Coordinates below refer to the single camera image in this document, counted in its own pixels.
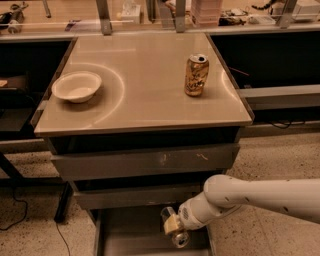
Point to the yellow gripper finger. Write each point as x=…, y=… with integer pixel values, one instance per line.
x=172, y=224

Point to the white small box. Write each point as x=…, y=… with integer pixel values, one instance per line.
x=131, y=12

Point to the middle drawer front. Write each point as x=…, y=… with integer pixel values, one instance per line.
x=138, y=196

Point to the silver redbull can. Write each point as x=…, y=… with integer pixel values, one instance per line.
x=180, y=238

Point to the grey metal post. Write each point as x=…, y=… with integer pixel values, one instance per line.
x=180, y=16
x=285, y=18
x=104, y=17

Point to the black tool left shelf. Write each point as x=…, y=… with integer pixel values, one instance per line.
x=12, y=20

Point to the pink stacked box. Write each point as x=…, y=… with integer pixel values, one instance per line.
x=205, y=12

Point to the top drawer front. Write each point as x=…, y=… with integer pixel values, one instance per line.
x=134, y=163

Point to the open bottom drawer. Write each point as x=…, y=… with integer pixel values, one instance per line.
x=138, y=231

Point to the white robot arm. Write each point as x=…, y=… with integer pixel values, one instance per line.
x=223, y=195

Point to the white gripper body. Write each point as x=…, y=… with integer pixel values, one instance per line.
x=187, y=216

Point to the grey drawer cabinet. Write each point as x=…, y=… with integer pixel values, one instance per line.
x=141, y=104

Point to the white bowl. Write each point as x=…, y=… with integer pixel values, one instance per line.
x=77, y=87

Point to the gold soda can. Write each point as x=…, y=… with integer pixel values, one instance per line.
x=197, y=68

